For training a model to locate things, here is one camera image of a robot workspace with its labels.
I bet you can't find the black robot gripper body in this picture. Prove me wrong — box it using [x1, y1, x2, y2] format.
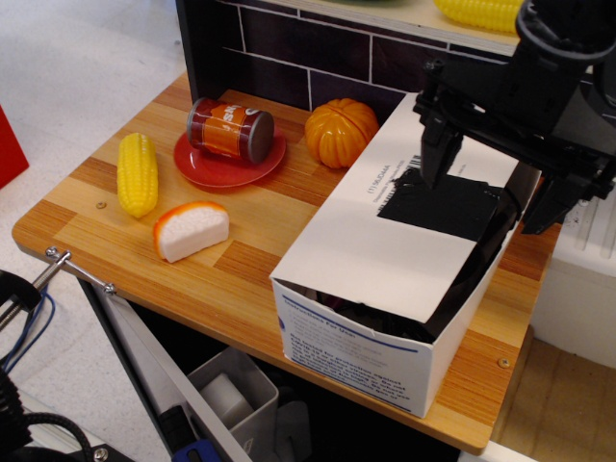
[415, 1, 615, 199]

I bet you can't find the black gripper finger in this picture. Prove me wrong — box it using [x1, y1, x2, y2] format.
[421, 116, 463, 189]
[522, 177, 583, 235]

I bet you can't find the white cardboard box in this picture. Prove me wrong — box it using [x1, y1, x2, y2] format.
[270, 94, 539, 417]

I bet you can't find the yellow corn on shelf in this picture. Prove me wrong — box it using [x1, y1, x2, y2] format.
[433, 0, 524, 34]

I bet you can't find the orange toy pumpkin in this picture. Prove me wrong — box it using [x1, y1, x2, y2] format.
[304, 98, 379, 168]

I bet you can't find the red orange toy can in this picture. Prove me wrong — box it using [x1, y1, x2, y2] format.
[187, 98, 274, 165]

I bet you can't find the red plate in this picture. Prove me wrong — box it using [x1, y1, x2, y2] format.
[173, 128, 286, 188]

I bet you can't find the white orange toy cheese wedge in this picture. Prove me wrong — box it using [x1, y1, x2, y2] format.
[153, 201, 230, 263]

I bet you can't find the yellow toy corn cob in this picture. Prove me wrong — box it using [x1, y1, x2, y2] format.
[116, 133, 159, 218]

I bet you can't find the grey plastic bin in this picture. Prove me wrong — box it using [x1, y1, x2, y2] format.
[188, 347, 278, 461]

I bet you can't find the red block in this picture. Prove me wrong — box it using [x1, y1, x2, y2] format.
[0, 109, 30, 188]

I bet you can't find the metal clamp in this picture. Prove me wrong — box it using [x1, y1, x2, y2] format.
[1, 246, 116, 330]

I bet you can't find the blue cable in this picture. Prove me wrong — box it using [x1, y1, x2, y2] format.
[2, 286, 57, 374]

